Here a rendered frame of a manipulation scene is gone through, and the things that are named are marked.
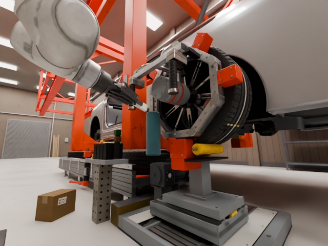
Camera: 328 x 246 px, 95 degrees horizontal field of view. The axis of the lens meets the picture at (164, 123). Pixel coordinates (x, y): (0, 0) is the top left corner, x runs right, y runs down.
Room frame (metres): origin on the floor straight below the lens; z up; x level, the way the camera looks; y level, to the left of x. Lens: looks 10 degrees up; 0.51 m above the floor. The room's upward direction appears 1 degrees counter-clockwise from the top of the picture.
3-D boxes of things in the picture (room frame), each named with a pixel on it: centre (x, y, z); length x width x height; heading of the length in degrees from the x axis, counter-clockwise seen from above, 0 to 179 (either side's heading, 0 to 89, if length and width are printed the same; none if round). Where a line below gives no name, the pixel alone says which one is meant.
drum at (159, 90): (0.85, -0.05, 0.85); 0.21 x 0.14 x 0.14; 133
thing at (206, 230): (1.05, -0.19, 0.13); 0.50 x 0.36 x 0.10; 43
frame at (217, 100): (0.90, -0.10, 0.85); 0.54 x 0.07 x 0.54; 43
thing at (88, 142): (2.96, 1.34, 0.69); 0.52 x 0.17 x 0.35; 133
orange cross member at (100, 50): (3.66, 0.58, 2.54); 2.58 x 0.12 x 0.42; 133
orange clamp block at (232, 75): (0.67, -0.32, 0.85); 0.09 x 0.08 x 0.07; 43
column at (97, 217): (1.24, 0.49, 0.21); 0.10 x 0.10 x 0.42; 43
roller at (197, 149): (0.88, -0.25, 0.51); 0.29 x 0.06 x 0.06; 133
